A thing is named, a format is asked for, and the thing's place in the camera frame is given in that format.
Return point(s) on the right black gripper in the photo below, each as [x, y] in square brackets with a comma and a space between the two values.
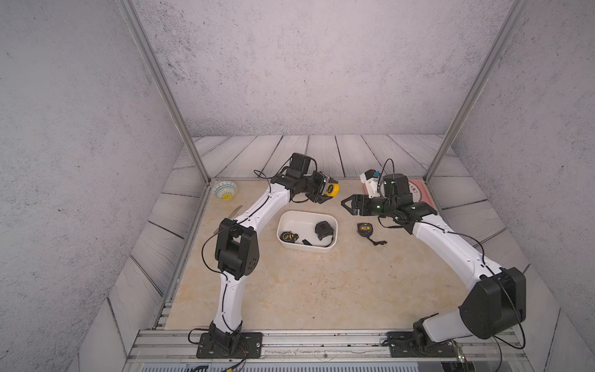
[358, 198]

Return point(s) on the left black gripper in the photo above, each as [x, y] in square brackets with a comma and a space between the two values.
[321, 179]

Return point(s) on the small yellow tape measure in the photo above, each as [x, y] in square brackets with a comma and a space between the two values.
[331, 190]

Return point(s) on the round dark grey tape measure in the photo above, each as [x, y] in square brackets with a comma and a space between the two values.
[365, 230]

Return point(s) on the large black tape measure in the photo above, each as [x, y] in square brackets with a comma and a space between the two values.
[319, 235]

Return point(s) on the black yellow rubber tape measure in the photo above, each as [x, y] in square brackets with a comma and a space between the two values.
[289, 237]

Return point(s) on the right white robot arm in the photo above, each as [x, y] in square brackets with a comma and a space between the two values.
[497, 296]

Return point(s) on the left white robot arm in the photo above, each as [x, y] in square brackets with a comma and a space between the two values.
[237, 248]

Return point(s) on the white plastic storage box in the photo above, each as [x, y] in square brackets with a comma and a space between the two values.
[295, 222]

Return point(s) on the pink plastic tray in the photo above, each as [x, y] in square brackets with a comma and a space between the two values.
[420, 193]

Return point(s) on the metal knife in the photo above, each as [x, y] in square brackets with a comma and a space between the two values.
[232, 215]

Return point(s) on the small patterned bowl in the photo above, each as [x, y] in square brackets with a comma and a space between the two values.
[225, 190]

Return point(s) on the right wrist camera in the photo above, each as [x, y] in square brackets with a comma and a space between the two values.
[370, 180]

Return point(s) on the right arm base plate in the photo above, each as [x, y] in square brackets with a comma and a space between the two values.
[414, 344]

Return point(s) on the left aluminium frame post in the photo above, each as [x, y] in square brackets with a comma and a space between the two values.
[142, 42]

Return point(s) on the aluminium frame post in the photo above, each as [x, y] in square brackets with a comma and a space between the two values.
[510, 23]
[142, 42]

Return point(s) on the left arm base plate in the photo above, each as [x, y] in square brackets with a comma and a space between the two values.
[230, 346]

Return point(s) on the front aluminium rail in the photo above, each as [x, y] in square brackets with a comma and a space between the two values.
[320, 350]

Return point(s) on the right aluminium frame post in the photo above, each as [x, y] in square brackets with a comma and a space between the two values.
[510, 23]

